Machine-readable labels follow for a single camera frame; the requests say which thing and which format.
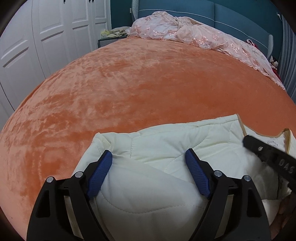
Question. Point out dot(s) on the pink lace blanket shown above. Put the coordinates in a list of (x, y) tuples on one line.
[(163, 26)]

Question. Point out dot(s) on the dark nightstand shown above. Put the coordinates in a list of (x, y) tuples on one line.
[(106, 41)]

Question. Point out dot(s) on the white wardrobe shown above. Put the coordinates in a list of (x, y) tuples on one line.
[(43, 37)]

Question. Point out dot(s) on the red plush toy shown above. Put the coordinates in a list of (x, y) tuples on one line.
[(274, 65)]

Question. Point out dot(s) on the blue upholstered headboard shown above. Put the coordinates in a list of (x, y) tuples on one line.
[(259, 21)]

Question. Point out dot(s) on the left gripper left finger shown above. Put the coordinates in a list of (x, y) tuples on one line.
[(50, 220)]

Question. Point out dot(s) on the orange velvet bedspread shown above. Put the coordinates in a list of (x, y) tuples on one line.
[(124, 87)]

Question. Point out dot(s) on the blue-grey curtain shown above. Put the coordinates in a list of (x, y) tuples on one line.
[(287, 68)]

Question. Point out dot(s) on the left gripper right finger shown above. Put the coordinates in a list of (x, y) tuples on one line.
[(247, 220)]

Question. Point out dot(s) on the cream quilted jacket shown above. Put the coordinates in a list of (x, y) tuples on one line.
[(149, 194)]

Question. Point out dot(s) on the cream clutter on nightstand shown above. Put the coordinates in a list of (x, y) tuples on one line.
[(119, 32)]

